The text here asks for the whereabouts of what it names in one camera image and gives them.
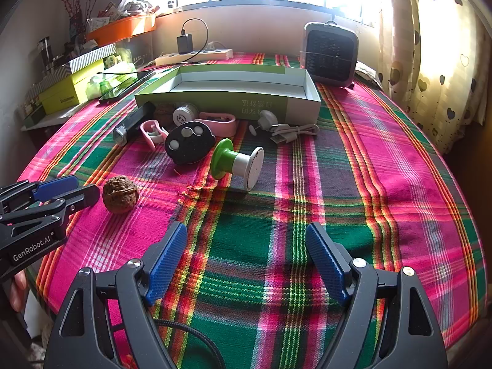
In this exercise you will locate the wrinkled brown walnut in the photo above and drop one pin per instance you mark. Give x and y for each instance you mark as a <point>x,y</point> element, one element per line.
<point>119,196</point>

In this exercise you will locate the white suction hook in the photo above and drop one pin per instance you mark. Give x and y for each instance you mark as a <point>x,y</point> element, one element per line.
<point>266,117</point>

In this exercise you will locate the white plastic bag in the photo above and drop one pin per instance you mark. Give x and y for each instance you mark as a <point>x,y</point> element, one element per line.
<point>134,2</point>

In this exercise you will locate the small grey heater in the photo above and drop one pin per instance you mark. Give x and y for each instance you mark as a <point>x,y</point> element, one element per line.
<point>330,57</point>

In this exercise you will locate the white power strip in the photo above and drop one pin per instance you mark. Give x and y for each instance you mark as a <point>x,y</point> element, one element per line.
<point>173,59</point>

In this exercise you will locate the glass jar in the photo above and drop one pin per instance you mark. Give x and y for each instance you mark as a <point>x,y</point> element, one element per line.
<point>45,53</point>

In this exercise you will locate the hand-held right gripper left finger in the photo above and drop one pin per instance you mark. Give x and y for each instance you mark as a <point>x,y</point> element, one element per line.
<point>167,265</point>

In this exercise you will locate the person's left hand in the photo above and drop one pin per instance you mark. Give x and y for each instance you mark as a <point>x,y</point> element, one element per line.
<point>17,292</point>

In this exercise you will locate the pink plastic clip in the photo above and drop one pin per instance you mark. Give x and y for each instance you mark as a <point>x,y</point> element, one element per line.
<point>148,125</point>
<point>226,123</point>

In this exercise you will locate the green white spool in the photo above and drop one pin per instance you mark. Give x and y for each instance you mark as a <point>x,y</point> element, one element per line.
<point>242,163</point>

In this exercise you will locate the plaid tablecloth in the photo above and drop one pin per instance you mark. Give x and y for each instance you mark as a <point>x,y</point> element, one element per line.
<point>269,219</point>

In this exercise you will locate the orange tray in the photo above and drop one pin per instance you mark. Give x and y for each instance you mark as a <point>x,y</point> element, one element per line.
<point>123,29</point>

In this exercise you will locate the heart print curtain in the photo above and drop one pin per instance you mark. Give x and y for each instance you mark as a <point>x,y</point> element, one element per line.
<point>434,46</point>

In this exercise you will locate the black rectangular device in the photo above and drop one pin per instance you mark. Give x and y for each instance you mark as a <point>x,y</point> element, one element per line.
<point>134,121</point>

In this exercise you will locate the green white cardboard box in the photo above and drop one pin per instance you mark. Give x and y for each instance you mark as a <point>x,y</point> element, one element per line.
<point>230,102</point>

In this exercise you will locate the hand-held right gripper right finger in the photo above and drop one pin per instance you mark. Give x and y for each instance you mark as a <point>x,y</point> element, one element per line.
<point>326,265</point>

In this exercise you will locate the white plug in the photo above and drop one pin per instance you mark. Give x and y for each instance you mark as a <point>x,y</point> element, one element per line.
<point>210,48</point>

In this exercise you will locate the green wet wipes pack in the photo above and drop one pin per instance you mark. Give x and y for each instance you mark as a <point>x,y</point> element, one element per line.
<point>105,80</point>

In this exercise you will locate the yellow green box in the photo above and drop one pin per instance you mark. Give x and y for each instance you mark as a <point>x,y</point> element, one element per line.
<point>65,90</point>

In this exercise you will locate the striped box lid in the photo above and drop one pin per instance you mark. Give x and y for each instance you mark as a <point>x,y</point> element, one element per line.
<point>88,59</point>

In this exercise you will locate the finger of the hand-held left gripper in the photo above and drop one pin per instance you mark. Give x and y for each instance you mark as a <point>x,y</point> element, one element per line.
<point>57,187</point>
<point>82,198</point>

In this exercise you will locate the white round cap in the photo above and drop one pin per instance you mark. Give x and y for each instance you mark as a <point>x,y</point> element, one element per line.
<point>183,114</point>

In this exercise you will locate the black phone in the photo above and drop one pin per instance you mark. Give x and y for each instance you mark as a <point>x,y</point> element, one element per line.
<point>123,86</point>

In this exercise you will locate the clear plastic container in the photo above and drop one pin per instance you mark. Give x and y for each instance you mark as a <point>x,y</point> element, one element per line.
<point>132,52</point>

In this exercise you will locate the black disc with white buttons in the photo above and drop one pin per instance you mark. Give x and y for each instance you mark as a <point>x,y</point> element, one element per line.
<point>192,150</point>

